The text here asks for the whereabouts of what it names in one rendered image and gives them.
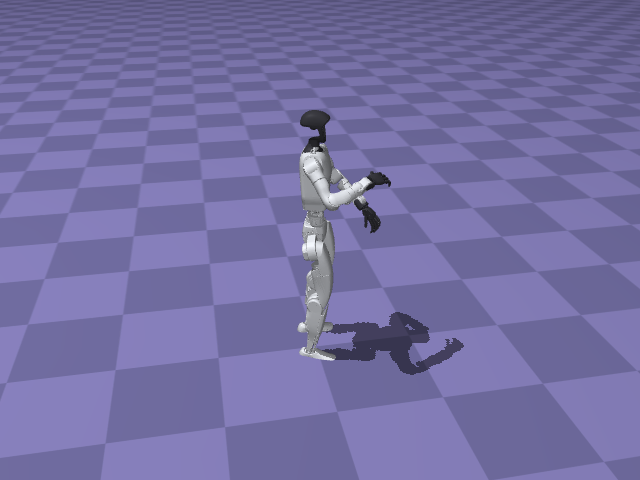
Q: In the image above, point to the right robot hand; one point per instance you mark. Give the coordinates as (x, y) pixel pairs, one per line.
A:
(377, 179)

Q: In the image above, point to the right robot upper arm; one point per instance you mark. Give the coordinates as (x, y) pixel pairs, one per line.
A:
(314, 171)

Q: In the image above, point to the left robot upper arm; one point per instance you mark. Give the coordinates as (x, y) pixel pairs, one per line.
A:
(335, 176)

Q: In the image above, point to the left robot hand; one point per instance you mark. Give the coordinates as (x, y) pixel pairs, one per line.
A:
(369, 215)

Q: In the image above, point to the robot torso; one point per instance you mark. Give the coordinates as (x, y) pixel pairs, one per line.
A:
(315, 222)

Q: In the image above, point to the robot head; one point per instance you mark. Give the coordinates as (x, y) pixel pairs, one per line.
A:
(315, 119)

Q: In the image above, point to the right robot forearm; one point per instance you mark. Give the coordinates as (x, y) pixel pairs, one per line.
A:
(346, 196)

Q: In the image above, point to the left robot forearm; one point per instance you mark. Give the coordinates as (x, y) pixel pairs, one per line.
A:
(344, 184)

